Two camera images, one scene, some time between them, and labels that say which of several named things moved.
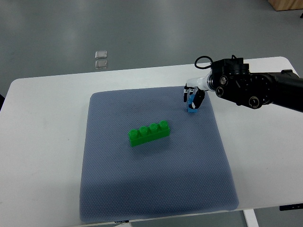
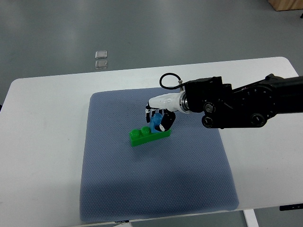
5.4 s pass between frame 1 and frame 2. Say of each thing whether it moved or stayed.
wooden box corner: stayed
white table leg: stayed
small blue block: moved
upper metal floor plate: stayed
